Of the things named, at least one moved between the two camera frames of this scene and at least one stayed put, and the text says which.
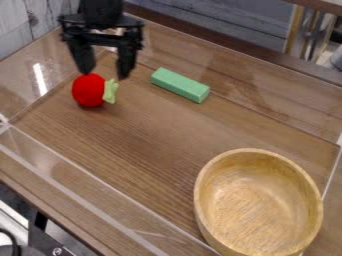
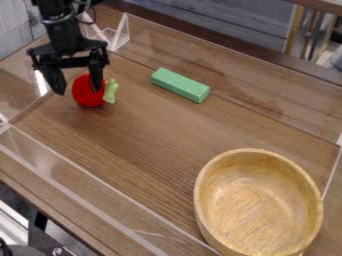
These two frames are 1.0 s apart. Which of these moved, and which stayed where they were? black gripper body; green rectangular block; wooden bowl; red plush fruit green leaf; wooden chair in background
Moved: black gripper body
Stayed: red plush fruit green leaf; wooden bowl; wooden chair in background; green rectangular block
